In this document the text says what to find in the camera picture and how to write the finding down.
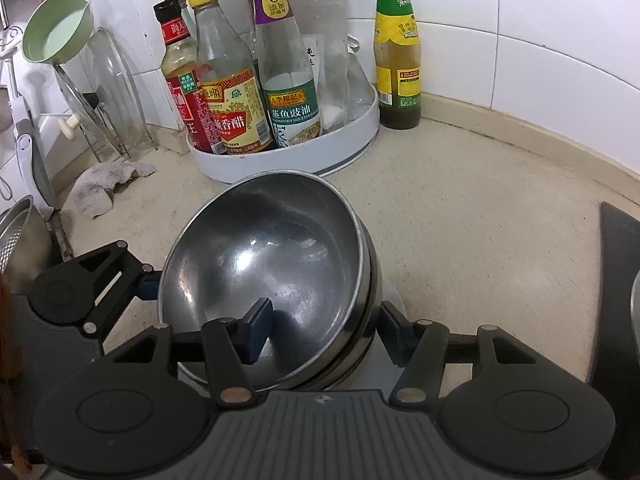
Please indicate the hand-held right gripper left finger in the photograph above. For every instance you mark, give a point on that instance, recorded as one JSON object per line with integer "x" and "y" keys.
{"x": 260, "y": 331}

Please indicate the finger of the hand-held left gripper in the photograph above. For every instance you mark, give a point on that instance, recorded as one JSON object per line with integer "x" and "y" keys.
{"x": 150, "y": 287}

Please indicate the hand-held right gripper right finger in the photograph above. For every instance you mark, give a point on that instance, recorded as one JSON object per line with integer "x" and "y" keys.
{"x": 395, "y": 331}

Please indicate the steel colander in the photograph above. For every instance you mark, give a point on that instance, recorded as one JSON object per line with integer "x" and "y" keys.
{"x": 20, "y": 245}

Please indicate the white rag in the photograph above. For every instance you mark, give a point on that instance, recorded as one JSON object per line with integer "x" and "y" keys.
{"x": 100, "y": 185}

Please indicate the glass lid with wooden knob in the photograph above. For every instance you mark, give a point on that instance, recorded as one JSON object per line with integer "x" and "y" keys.
{"x": 70, "y": 125}

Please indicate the white rotating condiment rack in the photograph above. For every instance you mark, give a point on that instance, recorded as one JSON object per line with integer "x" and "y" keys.
{"x": 300, "y": 160}

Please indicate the yellow cap vinegar bottle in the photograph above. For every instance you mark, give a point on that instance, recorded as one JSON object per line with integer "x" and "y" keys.
{"x": 225, "y": 100}

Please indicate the large glass pot lid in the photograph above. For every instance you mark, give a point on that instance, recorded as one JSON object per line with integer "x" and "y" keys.
{"x": 117, "y": 85}

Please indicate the red cap sauce bottle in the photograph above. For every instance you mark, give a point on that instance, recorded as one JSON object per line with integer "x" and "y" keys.
{"x": 180, "y": 70}

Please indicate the black induction cooktop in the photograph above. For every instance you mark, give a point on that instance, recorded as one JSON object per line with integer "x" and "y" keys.
{"x": 617, "y": 260}

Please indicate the grey pot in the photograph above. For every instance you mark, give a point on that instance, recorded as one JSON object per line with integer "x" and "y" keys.
{"x": 636, "y": 305}

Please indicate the clear plastic bag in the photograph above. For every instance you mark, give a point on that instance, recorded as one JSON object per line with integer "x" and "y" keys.
{"x": 345, "y": 75}

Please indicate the purple label sauce bottle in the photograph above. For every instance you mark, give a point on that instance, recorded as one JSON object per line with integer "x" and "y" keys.
{"x": 285, "y": 60}

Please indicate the green saucepan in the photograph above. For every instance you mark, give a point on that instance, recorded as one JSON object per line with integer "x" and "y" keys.
{"x": 55, "y": 30}

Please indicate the white paper packet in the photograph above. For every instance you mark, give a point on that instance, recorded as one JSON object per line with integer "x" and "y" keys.
{"x": 311, "y": 52}

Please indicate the green yellow label sauce bottle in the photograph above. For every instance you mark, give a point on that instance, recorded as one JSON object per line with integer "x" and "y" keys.
{"x": 397, "y": 35}

